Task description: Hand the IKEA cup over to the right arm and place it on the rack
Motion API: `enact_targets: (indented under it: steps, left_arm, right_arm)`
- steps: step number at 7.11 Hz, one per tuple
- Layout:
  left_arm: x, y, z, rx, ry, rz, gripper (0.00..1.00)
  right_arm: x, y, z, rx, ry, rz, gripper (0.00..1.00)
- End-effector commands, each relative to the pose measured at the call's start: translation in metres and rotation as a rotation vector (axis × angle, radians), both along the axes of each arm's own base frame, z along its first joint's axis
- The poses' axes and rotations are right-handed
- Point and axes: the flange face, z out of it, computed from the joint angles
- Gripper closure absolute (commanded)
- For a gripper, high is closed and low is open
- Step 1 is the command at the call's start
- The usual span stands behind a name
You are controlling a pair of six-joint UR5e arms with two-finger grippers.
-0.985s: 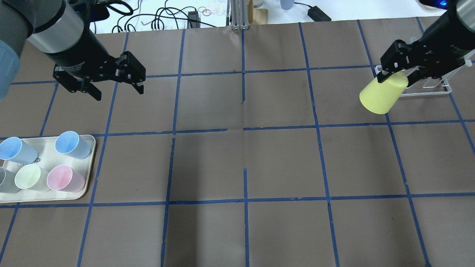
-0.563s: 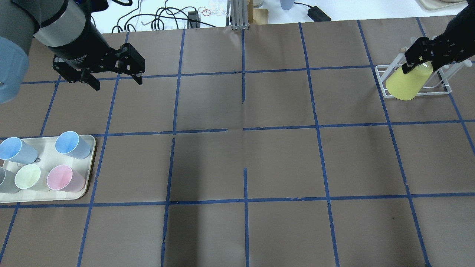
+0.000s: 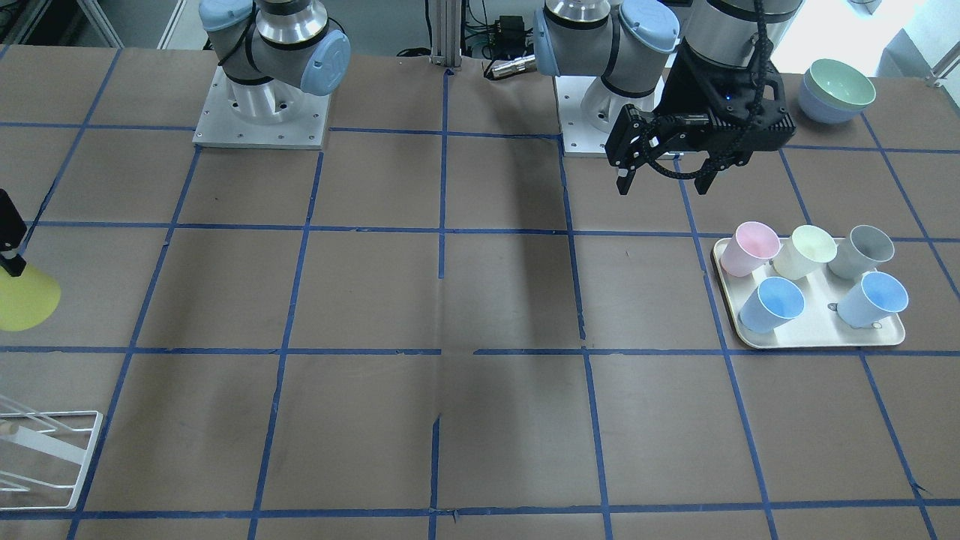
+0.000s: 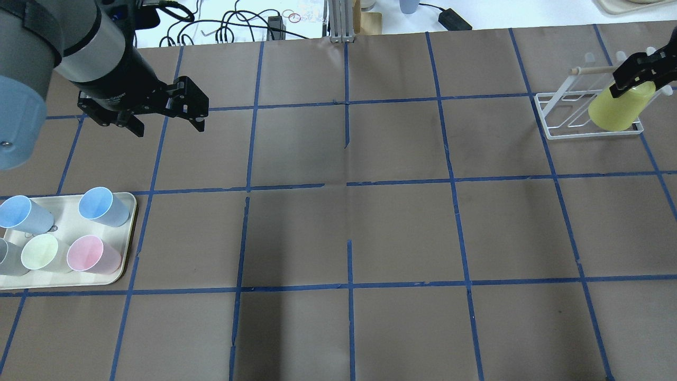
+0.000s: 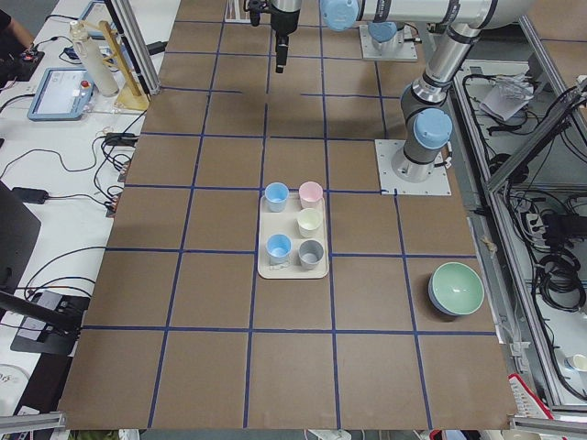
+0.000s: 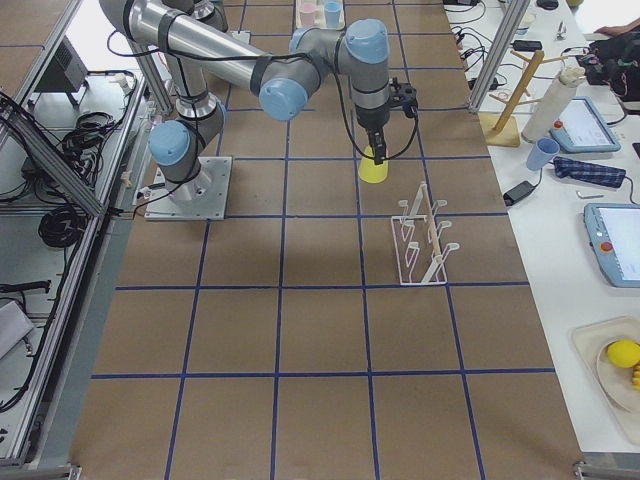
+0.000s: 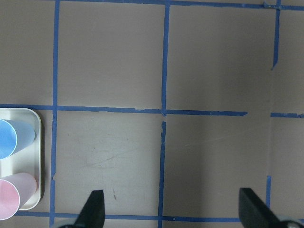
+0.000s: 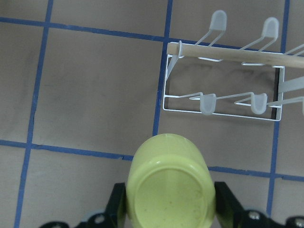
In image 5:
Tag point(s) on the pink plastic cup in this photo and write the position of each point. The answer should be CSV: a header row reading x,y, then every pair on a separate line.
x,y
310,194

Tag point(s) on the green bowl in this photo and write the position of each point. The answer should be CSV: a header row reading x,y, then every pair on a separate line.
x,y
456,289

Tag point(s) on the blue plastic cup front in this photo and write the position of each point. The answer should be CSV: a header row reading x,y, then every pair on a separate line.
x,y
276,195

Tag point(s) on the cream plastic cup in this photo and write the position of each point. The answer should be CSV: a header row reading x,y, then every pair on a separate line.
x,y
309,221

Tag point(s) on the black monitor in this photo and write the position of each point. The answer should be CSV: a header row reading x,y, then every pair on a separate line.
x,y
19,231

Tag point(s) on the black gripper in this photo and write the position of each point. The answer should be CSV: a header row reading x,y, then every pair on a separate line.
x,y
283,21

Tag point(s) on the blue plastic cup right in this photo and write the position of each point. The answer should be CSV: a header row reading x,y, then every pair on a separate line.
x,y
278,247

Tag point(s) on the blue plastic cup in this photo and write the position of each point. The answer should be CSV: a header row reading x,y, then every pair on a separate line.
x,y
276,195
278,247

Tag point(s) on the black power adapter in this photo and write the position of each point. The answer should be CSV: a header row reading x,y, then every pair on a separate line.
x,y
31,195

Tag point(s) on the crumpled paper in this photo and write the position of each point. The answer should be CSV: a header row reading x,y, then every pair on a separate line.
x,y
509,95

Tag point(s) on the grey plastic cup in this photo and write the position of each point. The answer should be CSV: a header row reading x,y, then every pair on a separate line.
x,y
310,253

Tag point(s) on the black camera stand base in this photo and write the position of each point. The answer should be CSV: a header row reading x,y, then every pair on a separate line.
x,y
52,322

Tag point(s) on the teach pendant tablet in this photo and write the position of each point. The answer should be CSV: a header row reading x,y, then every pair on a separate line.
x,y
62,95

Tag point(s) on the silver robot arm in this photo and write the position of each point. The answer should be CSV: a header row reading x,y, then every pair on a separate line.
x,y
284,21
428,127

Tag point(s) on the wooden stand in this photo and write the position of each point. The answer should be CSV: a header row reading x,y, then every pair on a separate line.
x,y
131,96

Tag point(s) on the aluminium frame post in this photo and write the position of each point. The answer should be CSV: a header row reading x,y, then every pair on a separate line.
x,y
127,26

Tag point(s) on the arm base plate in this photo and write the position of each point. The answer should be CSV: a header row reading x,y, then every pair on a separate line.
x,y
384,42
399,176

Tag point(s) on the cream plastic tray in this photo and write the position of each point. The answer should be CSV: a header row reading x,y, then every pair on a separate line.
x,y
285,223

